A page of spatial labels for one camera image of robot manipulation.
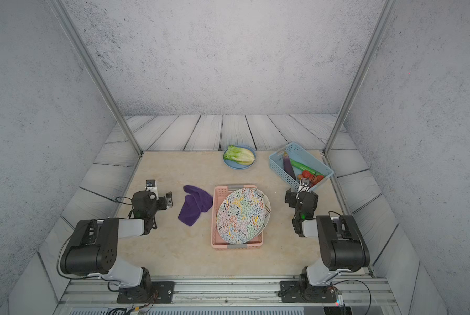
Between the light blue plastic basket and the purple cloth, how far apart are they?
1.27 feet

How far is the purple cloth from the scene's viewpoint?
95 cm

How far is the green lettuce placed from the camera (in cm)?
113
